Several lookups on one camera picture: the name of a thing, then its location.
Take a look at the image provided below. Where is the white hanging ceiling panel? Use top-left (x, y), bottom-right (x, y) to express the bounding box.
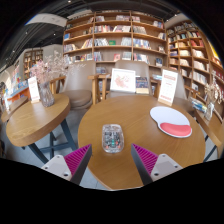
top-left (24, 13), bottom-right (68, 28)

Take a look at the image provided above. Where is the wide wooden bookshelf unit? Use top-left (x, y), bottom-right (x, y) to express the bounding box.
top-left (62, 10), bottom-right (168, 76)

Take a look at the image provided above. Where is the white mouse pad, red rest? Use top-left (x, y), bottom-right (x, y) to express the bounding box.
top-left (149, 105), bottom-right (193, 139)

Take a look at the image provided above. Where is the small white table sign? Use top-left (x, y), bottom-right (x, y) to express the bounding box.
top-left (27, 76), bottom-right (41, 104)

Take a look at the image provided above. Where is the transparent computer mouse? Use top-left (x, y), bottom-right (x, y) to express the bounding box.
top-left (101, 123), bottom-right (125, 154)

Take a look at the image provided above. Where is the beige upholstered wooden armchair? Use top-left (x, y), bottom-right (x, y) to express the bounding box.
top-left (88, 59), bottom-right (161, 101)
top-left (49, 60), bottom-right (101, 111)
top-left (149, 71), bottom-right (201, 114)

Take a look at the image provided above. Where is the tall wooden bookshelf unit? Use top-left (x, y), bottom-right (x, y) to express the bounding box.
top-left (165, 21), bottom-right (224, 111)

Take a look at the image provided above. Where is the dark book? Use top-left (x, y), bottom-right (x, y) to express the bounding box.
top-left (135, 76), bottom-right (150, 95)

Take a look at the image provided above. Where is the white red sign, wooden base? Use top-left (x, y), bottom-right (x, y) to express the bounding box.
top-left (157, 68), bottom-right (179, 107)

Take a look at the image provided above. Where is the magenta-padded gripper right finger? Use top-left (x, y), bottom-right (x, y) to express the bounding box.
top-left (130, 143), bottom-right (184, 186)

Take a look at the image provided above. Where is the glass vase with dried flowers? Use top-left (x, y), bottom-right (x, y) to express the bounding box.
top-left (203, 78), bottom-right (224, 122)

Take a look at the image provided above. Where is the distant wooden bookshelf unit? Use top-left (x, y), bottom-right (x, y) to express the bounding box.
top-left (22, 48), bottom-right (44, 81)

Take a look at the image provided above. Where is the glass vase with pink flowers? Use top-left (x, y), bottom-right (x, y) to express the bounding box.
top-left (29, 49), bottom-right (69, 108)

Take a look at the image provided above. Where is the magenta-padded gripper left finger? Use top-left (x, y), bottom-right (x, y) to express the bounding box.
top-left (41, 143), bottom-right (93, 186)

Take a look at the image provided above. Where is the white framed floral picture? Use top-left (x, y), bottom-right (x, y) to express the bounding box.
top-left (109, 67), bottom-right (137, 94)

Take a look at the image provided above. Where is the stack of books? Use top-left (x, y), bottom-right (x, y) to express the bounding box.
top-left (190, 96), bottom-right (208, 114)

